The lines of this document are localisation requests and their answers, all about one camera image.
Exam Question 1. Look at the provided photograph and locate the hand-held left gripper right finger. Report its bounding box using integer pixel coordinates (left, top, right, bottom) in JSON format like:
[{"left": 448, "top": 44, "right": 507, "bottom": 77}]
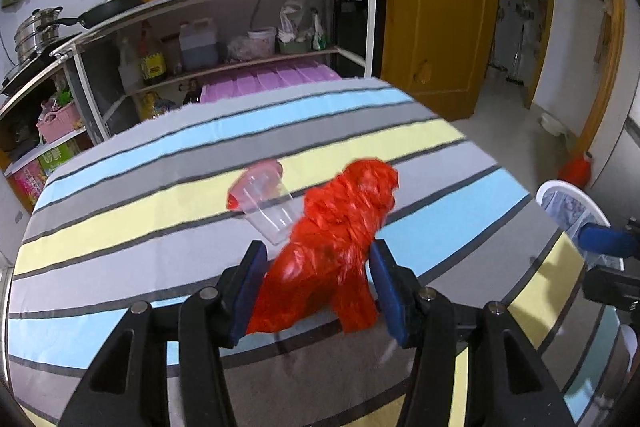
[{"left": 369, "top": 238, "right": 576, "bottom": 427}]

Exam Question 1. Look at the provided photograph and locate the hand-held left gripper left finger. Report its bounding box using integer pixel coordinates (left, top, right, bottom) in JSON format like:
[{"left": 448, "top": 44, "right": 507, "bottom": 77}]
[{"left": 60, "top": 239, "right": 268, "bottom": 427}]

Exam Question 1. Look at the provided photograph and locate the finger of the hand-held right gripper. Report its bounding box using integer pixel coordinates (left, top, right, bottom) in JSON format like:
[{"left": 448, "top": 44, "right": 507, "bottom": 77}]
[
  {"left": 577, "top": 217, "right": 640, "bottom": 259},
  {"left": 582, "top": 267, "right": 640, "bottom": 311}
]

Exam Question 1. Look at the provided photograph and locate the clear plastic bin liner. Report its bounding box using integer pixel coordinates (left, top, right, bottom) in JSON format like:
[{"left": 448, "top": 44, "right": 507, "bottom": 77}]
[{"left": 542, "top": 189, "right": 601, "bottom": 258}]

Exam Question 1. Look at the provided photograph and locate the small red plastic bag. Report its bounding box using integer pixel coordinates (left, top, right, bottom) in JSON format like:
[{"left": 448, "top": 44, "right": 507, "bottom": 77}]
[{"left": 557, "top": 152, "right": 594, "bottom": 186}]

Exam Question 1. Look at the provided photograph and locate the clear plastic cup red lid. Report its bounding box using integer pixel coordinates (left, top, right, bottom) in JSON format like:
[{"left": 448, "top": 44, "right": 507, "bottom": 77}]
[{"left": 226, "top": 159, "right": 296, "bottom": 244}]

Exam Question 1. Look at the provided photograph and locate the grey refrigerator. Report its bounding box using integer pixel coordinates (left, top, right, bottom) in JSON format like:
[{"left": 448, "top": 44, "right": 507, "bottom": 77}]
[{"left": 592, "top": 102, "right": 640, "bottom": 228}]

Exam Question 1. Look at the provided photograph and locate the striped tablecloth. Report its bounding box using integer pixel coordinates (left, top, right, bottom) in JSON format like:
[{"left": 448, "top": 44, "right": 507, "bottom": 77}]
[{"left": 5, "top": 77, "right": 626, "bottom": 427}]

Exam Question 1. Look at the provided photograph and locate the white floor bowl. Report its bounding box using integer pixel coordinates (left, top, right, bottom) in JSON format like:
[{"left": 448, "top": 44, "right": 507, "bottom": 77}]
[{"left": 539, "top": 113, "right": 566, "bottom": 136}]

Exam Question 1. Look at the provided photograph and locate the pink plastic stool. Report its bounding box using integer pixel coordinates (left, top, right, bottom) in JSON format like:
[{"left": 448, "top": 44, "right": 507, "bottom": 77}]
[{"left": 200, "top": 59, "right": 344, "bottom": 106}]

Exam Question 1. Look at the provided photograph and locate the green snack box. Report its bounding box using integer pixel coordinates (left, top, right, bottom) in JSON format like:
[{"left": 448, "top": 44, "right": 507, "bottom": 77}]
[{"left": 39, "top": 142, "right": 81, "bottom": 178}]

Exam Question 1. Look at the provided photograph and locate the crumpled clear plastic bag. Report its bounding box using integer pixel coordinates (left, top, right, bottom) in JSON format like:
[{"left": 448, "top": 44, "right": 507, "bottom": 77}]
[{"left": 225, "top": 34, "right": 261, "bottom": 64}]

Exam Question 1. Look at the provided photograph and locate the pink snack package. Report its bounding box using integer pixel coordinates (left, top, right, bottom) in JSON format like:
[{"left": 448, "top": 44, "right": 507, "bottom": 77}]
[{"left": 12, "top": 159, "right": 49, "bottom": 212}]

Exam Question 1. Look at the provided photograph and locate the yellow label oil bottle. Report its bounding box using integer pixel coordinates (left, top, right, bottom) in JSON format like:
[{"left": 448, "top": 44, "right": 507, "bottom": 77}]
[{"left": 137, "top": 22, "right": 169, "bottom": 86}]

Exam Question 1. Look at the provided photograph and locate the white plastic bucket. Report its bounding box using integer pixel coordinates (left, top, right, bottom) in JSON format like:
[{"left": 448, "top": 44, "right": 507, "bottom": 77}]
[{"left": 247, "top": 27, "right": 278, "bottom": 56}]

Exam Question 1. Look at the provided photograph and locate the white plastic jug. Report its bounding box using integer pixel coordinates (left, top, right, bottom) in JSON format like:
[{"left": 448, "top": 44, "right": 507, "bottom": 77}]
[{"left": 178, "top": 18, "right": 220, "bottom": 70}]

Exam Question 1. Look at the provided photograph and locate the pink plastic basket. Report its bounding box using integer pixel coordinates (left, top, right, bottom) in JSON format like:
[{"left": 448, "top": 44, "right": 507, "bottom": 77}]
[{"left": 37, "top": 102, "right": 84, "bottom": 146}]

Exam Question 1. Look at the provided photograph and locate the clear plastic bottle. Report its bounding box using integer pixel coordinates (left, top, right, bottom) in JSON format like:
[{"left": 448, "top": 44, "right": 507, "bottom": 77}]
[{"left": 117, "top": 37, "right": 143, "bottom": 90}]

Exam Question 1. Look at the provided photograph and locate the green bowl with bags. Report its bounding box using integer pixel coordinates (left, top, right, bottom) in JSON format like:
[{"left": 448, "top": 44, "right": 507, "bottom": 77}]
[{"left": 277, "top": 2, "right": 331, "bottom": 56}]

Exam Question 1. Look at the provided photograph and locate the black appliance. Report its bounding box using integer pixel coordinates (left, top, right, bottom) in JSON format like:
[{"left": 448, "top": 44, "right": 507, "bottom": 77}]
[{"left": 331, "top": 0, "right": 387, "bottom": 80}]

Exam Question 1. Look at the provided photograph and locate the yellow wooden door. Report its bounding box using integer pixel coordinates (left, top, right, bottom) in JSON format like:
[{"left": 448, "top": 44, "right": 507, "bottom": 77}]
[{"left": 372, "top": 0, "right": 501, "bottom": 122}]

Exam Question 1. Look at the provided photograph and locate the white metal shelf rack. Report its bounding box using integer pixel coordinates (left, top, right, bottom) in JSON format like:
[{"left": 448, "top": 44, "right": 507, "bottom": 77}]
[{"left": 0, "top": 0, "right": 403, "bottom": 188}]

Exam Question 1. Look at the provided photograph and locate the black induction cooker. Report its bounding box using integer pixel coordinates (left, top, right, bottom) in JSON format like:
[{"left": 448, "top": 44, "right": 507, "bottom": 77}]
[{"left": 0, "top": 57, "right": 52, "bottom": 96}]

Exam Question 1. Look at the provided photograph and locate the black frying pan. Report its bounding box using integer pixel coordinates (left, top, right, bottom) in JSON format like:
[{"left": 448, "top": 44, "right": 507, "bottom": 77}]
[{"left": 52, "top": 0, "right": 147, "bottom": 30}]

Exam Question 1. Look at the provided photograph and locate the steel steamer pot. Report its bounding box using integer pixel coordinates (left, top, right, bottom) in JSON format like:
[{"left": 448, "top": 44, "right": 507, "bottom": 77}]
[{"left": 14, "top": 7, "right": 64, "bottom": 64}]

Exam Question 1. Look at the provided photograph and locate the brown door frame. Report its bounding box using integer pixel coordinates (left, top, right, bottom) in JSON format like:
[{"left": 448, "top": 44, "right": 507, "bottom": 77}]
[{"left": 492, "top": 0, "right": 626, "bottom": 158}]

